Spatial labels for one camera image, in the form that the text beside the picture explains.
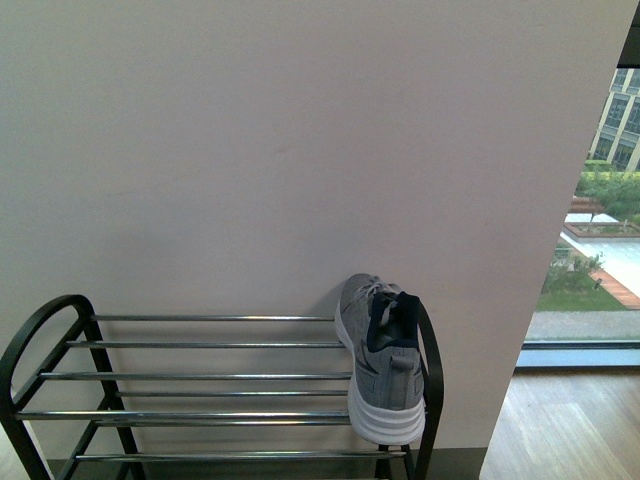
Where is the black metal shoe rack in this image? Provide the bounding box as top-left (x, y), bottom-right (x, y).
top-left (1, 295), bottom-right (444, 479)

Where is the grey knit sneaker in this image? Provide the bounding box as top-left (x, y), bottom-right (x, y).
top-left (334, 273), bottom-right (426, 446)

